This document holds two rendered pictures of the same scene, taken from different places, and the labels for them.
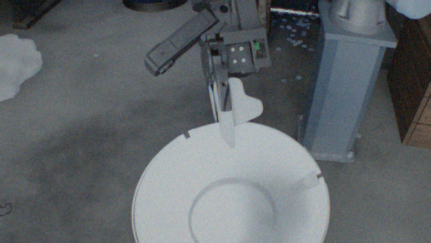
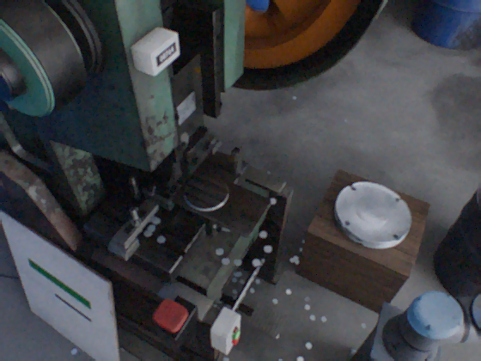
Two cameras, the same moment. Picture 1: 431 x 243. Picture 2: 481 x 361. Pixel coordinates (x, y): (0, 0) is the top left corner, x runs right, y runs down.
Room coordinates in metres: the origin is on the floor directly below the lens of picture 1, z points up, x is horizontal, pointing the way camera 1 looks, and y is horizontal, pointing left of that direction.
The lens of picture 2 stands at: (1.21, 0.19, 1.67)
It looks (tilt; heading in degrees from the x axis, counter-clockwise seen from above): 49 degrees down; 286
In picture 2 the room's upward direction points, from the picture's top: 2 degrees clockwise
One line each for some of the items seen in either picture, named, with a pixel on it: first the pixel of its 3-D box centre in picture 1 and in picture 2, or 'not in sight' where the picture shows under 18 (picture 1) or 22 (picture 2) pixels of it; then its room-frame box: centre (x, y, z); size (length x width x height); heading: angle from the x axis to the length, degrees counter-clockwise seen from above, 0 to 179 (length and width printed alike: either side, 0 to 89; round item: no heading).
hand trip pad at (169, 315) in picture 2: not in sight; (171, 320); (1.45, -0.12, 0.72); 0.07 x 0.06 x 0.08; 168
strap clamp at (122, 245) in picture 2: not in sight; (133, 223); (1.64, -0.33, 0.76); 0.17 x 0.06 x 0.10; 78
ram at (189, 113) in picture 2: not in sight; (171, 111); (1.57, -0.48, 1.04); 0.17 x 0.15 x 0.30; 168
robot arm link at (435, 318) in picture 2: not in sight; (432, 319); (0.81, -0.36, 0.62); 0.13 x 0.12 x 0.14; 19
